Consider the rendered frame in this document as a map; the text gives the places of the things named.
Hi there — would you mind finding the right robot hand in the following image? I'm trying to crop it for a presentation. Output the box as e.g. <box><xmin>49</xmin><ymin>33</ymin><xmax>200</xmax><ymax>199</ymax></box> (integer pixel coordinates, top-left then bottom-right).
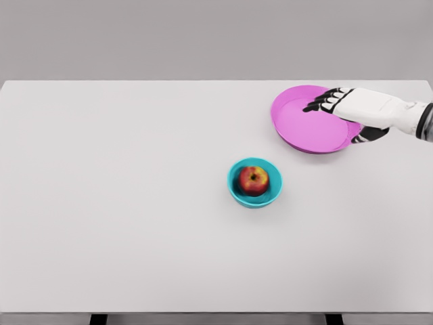
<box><xmin>302</xmin><ymin>87</ymin><xmax>402</xmax><ymax>145</ymax></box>

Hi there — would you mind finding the pink plate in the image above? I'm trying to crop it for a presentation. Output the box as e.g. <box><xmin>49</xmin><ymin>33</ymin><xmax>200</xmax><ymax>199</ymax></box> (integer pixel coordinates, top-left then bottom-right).
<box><xmin>270</xmin><ymin>85</ymin><xmax>364</xmax><ymax>155</ymax></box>

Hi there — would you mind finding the red apple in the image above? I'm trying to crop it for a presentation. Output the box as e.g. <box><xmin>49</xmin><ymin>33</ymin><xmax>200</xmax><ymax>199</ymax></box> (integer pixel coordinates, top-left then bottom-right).
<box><xmin>239</xmin><ymin>165</ymin><xmax>271</xmax><ymax>197</ymax></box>

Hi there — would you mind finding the blue bowl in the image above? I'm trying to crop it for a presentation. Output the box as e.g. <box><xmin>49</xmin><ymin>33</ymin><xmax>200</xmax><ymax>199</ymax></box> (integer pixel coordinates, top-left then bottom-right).
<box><xmin>227</xmin><ymin>156</ymin><xmax>283</xmax><ymax>209</ymax></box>

